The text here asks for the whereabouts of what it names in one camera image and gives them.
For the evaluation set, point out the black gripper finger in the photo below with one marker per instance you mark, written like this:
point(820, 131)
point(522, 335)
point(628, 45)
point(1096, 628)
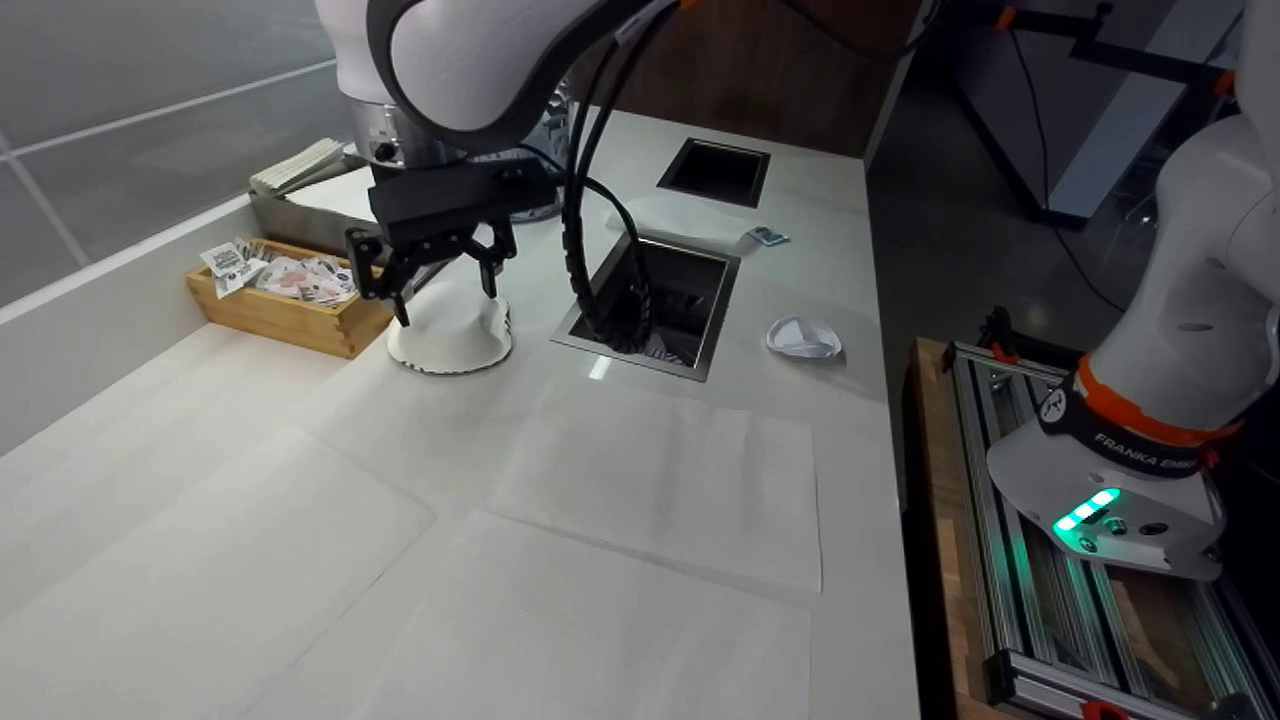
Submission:
point(489, 261)
point(387, 274)

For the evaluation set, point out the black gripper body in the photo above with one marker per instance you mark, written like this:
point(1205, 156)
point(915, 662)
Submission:
point(455, 203)

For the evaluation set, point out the white cone-shaped paper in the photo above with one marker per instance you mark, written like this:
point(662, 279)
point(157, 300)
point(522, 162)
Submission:
point(448, 342)

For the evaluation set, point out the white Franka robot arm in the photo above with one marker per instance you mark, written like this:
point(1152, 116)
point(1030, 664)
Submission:
point(467, 52)

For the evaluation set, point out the wooden packet box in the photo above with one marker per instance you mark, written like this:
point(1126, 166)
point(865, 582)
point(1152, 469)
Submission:
point(286, 320)

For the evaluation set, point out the black printed white packet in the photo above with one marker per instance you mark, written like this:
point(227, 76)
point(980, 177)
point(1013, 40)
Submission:
point(230, 265)

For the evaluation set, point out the blue white sugar packet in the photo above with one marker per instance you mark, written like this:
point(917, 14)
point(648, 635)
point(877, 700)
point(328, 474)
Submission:
point(762, 238)

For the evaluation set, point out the flat translucent paper sheet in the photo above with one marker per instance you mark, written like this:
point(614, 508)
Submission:
point(666, 487)

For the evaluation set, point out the wooden base board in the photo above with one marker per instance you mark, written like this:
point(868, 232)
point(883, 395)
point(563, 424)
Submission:
point(940, 533)

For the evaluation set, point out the grey panel board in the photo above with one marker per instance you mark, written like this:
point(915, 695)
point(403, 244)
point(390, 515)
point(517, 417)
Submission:
point(1135, 120)

